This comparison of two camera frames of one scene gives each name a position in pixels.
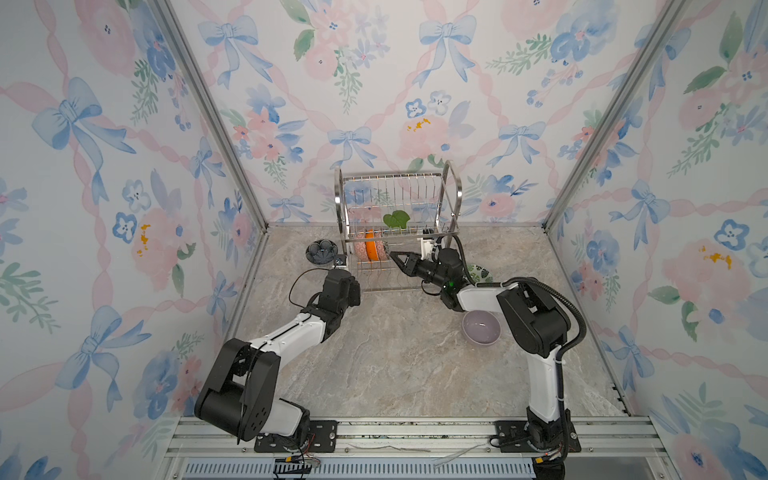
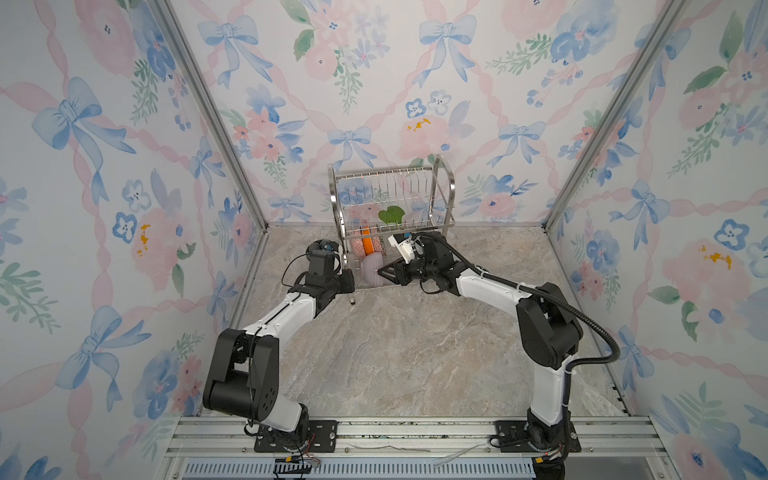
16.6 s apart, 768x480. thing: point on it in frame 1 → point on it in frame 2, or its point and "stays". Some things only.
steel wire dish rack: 388,212 stays
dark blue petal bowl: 321,251 stays
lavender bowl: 481,327 → 372,262
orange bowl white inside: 370,245 stays
